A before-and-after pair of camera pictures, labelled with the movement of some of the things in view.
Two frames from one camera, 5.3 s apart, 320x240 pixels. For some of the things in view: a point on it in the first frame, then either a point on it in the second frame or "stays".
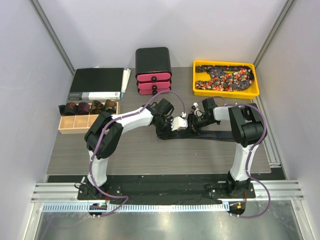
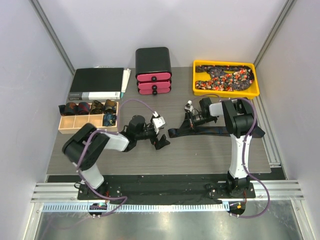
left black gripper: [165, 134] → [160, 144]
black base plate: [164, 187] stays
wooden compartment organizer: [79, 123] stays
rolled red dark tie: [69, 109] stays
